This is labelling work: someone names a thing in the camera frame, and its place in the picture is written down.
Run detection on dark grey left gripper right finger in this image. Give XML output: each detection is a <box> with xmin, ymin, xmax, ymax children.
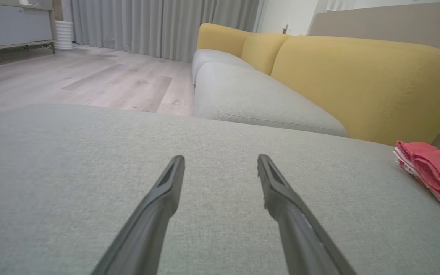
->
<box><xmin>257</xmin><ymin>154</ymin><xmax>358</xmax><ymax>275</ymax></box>

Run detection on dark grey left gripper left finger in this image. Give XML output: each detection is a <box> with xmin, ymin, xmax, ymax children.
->
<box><xmin>90</xmin><ymin>155</ymin><xmax>186</xmax><ymax>275</ymax></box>

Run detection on red white-striped shorts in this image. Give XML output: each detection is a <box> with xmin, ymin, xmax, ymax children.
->
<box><xmin>393</xmin><ymin>147</ymin><xmax>440</xmax><ymax>224</ymax></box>

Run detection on large yellow sofa back cushion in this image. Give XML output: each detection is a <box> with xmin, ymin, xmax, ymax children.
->
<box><xmin>271</xmin><ymin>35</ymin><xmax>440</xmax><ymax>147</ymax></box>

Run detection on small grey sofa seat cushion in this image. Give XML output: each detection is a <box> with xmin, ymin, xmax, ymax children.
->
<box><xmin>192</xmin><ymin>49</ymin><xmax>256</xmax><ymax>85</ymax></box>

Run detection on grey pleated curtain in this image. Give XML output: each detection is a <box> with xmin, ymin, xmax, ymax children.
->
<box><xmin>70</xmin><ymin>0</ymin><xmax>261</xmax><ymax>63</ymax></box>

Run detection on white ribbed floor vase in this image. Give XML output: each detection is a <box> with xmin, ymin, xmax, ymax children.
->
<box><xmin>54</xmin><ymin>20</ymin><xmax>75</xmax><ymax>51</ymax></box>

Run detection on pale green TV cabinet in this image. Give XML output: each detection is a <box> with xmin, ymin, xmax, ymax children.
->
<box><xmin>0</xmin><ymin>0</ymin><xmax>57</xmax><ymax>55</ymax></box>

